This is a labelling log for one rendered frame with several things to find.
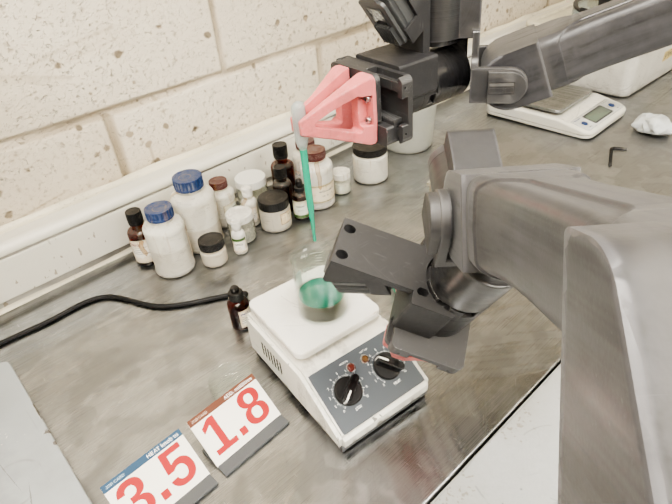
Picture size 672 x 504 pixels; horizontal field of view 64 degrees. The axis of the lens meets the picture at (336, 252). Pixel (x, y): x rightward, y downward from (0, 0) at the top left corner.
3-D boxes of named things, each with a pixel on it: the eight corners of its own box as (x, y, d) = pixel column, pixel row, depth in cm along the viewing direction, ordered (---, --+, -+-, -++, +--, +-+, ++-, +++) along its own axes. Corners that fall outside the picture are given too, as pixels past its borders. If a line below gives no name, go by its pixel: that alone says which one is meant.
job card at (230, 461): (289, 423, 62) (285, 400, 59) (226, 477, 57) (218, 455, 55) (256, 395, 66) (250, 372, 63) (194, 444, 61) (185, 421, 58)
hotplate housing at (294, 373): (430, 395, 64) (433, 348, 59) (342, 457, 58) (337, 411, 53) (322, 300, 79) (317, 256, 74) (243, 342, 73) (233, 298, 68)
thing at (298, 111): (296, 148, 51) (290, 103, 49) (307, 144, 52) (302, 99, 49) (300, 151, 51) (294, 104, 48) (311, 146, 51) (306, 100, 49)
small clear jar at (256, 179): (246, 198, 104) (240, 168, 100) (274, 200, 103) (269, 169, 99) (235, 215, 99) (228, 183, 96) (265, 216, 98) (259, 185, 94)
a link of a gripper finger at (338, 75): (317, 102, 45) (401, 72, 49) (273, 83, 50) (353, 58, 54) (325, 174, 49) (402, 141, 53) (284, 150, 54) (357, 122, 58)
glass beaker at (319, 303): (305, 336, 61) (297, 278, 56) (290, 302, 66) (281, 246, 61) (363, 319, 63) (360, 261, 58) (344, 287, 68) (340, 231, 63)
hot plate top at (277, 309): (383, 314, 64) (383, 308, 63) (299, 363, 59) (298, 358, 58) (325, 267, 72) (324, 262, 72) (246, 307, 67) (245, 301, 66)
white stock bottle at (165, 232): (185, 281, 85) (166, 220, 78) (149, 277, 86) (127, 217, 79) (202, 257, 89) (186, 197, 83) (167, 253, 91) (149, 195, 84)
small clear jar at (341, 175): (355, 188, 104) (353, 168, 102) (345, 197, 102) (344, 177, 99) (337, 184, 106) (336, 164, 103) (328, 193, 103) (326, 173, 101)
